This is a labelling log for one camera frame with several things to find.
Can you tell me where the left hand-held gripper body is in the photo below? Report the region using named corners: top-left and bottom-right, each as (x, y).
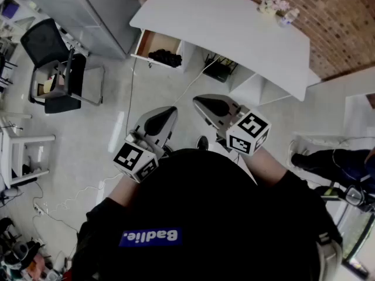
top-left (113, 106), bottom-right (179, 184)

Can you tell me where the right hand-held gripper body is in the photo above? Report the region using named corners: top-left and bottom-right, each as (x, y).
top-left (192, 94), bottom-right (272, 157)

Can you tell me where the wooden drawer with white front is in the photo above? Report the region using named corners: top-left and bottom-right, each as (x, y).
top-left (130, 29), bottom-right (184, 70)

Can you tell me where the person's left forearm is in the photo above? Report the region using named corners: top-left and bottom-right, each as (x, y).
top-left (107, 173), bottom-right (142, 207)

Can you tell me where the person's right forearm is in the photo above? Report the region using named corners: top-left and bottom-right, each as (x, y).
top-left (238, 146), bottom-right (289, 189)

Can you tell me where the white desk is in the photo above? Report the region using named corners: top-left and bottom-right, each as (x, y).
top-left (129, 0), bottom-right (322, 107)

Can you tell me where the person's left hand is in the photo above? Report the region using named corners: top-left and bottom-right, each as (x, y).
top-left (128, 130), bottom-right (161, 155)

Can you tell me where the black router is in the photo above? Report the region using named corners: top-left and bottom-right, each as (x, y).
top-left (203, 54), bottom-right (238, 83)

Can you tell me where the person's black shoe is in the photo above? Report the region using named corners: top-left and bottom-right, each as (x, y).
top-left (196, 135), bottom-right (210, 151)

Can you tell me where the person's black shirt torso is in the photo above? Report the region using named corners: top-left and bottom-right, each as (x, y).
top-left (71, 148), bottom-right (343, 281)

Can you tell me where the grey open box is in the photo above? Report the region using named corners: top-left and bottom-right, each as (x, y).
top-left (29, 66), bottom-right (74, 100)

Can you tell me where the clear plastic bottle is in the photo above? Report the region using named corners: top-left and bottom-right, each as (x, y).
top-left (278, 8), bottom-right (301, 28)

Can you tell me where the white flower bouquet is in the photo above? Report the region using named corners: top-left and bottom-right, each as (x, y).
top-left (257, 0), bottom-right (291, 17)

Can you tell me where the grey metal cabinet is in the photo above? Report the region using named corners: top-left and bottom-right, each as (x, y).
top-left (22, 0), bottom-right (142, 60)

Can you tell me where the black office chair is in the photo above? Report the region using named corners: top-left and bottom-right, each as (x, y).
top-left (20, 18), bottom-right (105, 114)

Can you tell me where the white low shelf unit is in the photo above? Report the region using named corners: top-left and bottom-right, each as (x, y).
top-left (0, 118), bottom-right (56, 189)

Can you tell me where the white shelving rack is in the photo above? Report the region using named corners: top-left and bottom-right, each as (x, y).
top-left (0, 0), bottom-right (88, 55)

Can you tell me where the pink box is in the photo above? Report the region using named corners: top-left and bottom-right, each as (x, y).
top-left (28, 253), bottom-right (47, 277)

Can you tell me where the thin grey cable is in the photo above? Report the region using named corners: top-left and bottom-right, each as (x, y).
top-left (125, 57), bottom-right (137, 134)

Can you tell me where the white floor cable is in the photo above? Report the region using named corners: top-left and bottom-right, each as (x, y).
top-left (49, 171), bottom-right (124, 216)

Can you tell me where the grey shoulder strap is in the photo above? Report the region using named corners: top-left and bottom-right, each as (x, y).
top-left (316, 232), bottom-right (343, 281)

